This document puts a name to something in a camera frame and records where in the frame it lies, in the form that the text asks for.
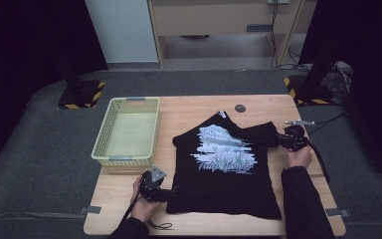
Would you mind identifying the right hand-held gripper cable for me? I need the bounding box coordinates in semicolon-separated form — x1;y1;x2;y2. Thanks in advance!
306;138;331;184

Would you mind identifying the hand-held gripper cable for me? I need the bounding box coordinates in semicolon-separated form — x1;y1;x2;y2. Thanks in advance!
121;194;144;223
306;138;331;184

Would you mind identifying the bundle of black cables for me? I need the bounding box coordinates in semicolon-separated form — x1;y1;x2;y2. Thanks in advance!
286;46;353;96

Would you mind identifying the yellow-green plastic basket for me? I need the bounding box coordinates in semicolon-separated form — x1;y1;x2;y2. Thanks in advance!
91;97;161;168

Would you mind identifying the black floor cable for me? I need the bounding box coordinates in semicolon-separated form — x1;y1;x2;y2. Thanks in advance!
306;112;348;135

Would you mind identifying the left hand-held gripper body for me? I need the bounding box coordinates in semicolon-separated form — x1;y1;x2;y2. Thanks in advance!
138;164;168;202

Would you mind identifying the light wooden desk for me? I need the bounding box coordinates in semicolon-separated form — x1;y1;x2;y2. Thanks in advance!
146;0;316;69

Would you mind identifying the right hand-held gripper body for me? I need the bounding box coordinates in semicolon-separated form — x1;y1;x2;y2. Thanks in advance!
282;119;316;152

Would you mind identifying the left hand-held gripper cable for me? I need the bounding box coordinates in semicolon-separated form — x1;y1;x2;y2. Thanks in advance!
121;194;144;223

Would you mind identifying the black wrist strap loop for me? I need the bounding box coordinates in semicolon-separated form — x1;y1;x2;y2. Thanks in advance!
147;219;174;231

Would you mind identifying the black stand with striped base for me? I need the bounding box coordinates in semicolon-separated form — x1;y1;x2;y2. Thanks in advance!
283;49;342;107
57;49;106;111

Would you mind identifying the black printed t-shirt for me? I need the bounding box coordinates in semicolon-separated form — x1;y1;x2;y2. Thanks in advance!
165;111;283;221

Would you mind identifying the grey tape strip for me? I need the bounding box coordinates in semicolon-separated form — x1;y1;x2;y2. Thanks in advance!
325;207;350;218
79;205;102;215

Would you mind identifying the person's right hand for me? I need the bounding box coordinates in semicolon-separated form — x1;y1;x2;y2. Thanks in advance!
281;144;313;170

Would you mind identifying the person's left hand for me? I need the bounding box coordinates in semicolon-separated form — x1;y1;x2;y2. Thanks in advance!
130;175;162;223

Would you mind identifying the white cabinet panel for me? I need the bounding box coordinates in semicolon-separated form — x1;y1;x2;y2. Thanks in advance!
84;0;160;65

